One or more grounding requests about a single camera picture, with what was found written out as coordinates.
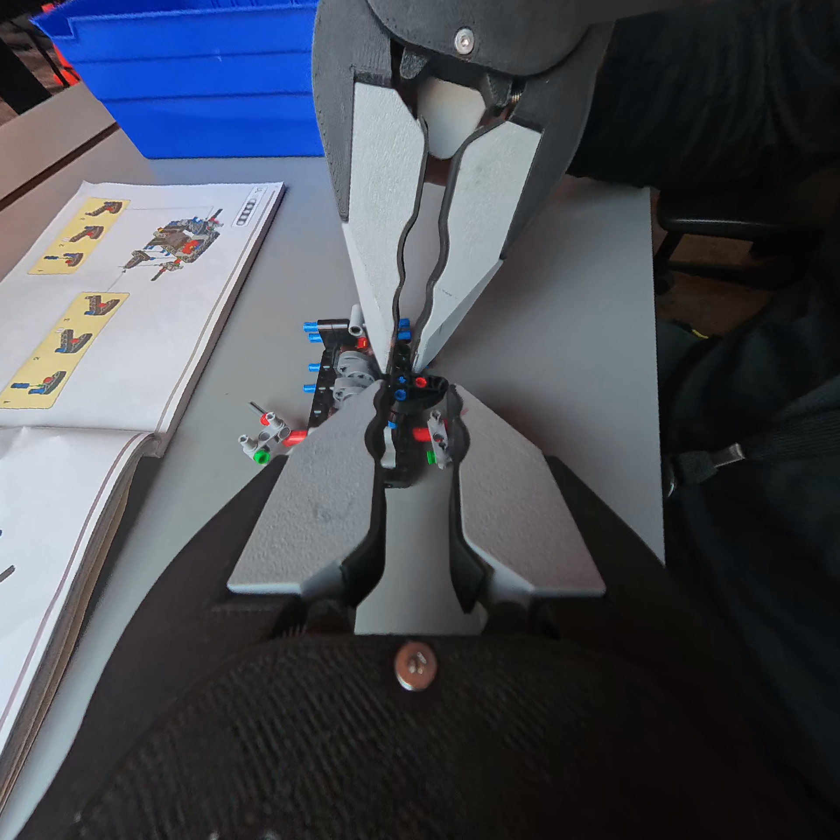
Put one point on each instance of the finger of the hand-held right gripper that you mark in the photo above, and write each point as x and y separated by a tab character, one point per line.
380	184
485	197

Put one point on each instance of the person's right forearm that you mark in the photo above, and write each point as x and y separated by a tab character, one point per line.
689	98

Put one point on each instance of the black office chair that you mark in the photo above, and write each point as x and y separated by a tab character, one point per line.
722	226

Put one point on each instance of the small black lego subassembly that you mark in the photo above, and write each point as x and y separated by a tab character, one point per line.
426	387

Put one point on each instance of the white instruction booklet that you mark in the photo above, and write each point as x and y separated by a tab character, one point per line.
197	295

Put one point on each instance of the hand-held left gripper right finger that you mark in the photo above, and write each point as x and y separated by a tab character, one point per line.
531	525

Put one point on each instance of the black lego frame assembly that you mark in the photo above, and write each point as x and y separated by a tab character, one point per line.
351	367

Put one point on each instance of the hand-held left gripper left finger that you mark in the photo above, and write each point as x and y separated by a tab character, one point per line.
302	525

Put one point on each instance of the blue plastic bin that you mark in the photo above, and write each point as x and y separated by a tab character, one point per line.
197	98

